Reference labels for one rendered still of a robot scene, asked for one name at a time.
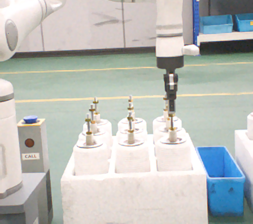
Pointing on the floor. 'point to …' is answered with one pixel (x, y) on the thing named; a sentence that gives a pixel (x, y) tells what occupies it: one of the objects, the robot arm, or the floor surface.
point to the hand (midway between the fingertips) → (171, 105)
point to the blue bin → (222, 181)
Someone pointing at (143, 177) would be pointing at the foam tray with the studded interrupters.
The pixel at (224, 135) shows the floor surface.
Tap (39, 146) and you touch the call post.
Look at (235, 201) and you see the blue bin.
